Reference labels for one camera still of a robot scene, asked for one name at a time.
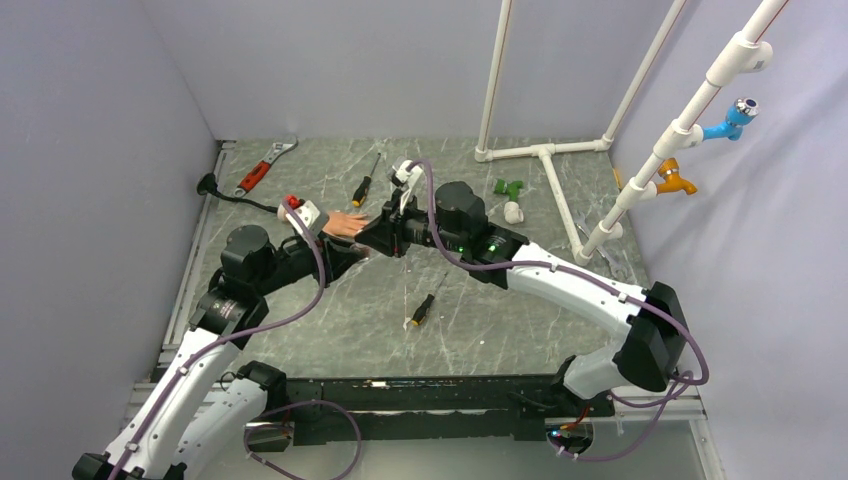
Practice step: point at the far black yellow screwdriver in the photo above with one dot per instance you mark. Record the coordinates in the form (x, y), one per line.
(360, 194)

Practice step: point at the black yellow screwdriver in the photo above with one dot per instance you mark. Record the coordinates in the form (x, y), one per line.
(360, 194)
(421, 312)

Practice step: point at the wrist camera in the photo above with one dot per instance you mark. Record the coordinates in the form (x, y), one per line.
(302, 215)
(405, 175)

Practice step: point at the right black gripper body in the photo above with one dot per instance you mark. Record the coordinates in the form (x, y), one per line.
(412, 226)

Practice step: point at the mannequin hand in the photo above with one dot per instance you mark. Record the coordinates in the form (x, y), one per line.
(344, 225)

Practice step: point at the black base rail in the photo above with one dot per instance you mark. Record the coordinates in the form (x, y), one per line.
(275, 411)

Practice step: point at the near black yellow screwdriver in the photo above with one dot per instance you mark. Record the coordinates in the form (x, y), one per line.
(421, 312)

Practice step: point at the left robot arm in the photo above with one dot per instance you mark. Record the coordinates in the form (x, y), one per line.
(173, 436)

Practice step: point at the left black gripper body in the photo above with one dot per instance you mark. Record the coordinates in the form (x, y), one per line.
(294, 262)

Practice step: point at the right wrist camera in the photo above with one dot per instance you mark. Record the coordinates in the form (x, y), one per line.
(405, 175)

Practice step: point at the silver spanner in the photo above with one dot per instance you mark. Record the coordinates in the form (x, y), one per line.
(617, 270)

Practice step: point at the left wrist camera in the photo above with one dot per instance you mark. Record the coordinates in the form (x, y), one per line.
(302, 215)

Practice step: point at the red handled adjustable wrench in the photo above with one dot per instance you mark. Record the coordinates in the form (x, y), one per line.
(256, 174)

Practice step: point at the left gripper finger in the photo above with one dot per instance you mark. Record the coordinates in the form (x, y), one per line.
(338, 260)
(340, 245)

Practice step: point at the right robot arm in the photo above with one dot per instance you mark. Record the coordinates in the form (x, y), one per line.
(646, 328)

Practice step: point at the blue pipe valve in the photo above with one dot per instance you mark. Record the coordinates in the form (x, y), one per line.
(741, 113)

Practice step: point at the green white pipe fitting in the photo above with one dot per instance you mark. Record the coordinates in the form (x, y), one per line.
(513, 214)

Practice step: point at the orange pipe valve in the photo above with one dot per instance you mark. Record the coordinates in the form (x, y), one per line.
(671, 179)

